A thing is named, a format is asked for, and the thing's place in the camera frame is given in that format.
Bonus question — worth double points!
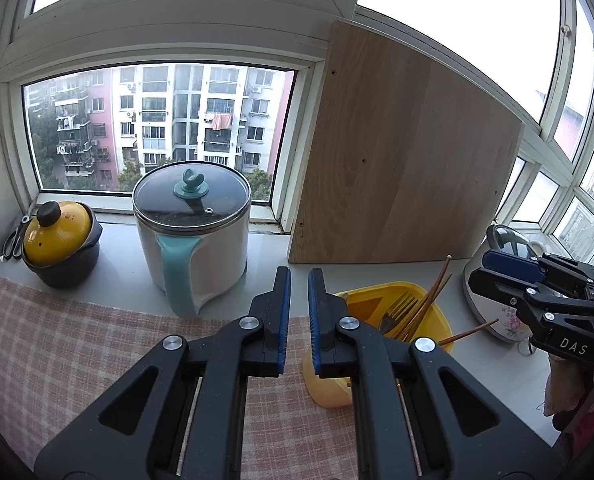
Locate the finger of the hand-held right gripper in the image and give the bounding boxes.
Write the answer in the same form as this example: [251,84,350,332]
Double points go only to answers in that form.
[468,268,594,313]
[482,250,594,288]

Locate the person's right forearm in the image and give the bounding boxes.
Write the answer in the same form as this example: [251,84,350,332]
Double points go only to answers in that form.
[543,352,594,433]

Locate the metal fork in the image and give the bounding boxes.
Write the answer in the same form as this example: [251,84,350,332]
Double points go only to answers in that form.
[378,292,420,336]

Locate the white and teal pot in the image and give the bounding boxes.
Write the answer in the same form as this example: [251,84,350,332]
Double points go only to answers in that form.
[136,200,252,318]

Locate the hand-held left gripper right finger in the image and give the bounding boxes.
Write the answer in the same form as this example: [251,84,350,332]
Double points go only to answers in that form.
[307,268,562,480]

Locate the yellow clay pot lid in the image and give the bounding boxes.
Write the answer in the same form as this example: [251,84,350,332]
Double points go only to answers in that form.
[23,201,94,267]

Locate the light wood board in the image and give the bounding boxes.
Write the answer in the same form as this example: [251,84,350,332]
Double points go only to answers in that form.
[288,19,524,265]

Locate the black handled scissors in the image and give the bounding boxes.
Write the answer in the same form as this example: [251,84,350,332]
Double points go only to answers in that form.
[2,215,33,261]

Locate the yellow plastic container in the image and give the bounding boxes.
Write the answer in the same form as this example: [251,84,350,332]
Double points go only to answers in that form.
[302,281,454,407]

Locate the pink checked cloth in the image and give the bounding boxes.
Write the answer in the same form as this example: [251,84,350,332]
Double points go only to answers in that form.
[0,274,363,480]

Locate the glass lid with teal knob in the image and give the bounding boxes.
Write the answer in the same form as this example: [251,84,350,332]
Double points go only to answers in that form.
[132,161,252,235]

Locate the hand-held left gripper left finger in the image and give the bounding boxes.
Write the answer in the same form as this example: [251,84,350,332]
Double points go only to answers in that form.
[34,266,293,480]

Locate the white floral slow cooker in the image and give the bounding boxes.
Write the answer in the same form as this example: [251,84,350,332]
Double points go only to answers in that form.
[462,224,552,343]

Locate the black clay pot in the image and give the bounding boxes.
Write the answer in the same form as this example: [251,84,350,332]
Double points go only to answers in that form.
[21,220,103,289]

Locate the apartment buildings outside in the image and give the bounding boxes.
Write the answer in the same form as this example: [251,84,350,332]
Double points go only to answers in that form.
[23,62,295,193]

